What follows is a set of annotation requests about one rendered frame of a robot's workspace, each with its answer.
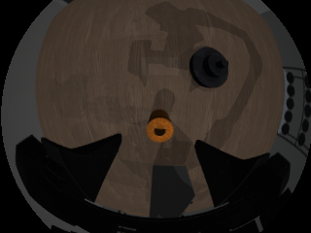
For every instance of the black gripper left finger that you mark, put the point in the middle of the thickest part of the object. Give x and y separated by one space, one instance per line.
87 165

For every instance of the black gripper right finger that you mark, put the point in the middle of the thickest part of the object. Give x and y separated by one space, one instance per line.
223 172

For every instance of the orange knob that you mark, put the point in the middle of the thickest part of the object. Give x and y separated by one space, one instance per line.
159 127

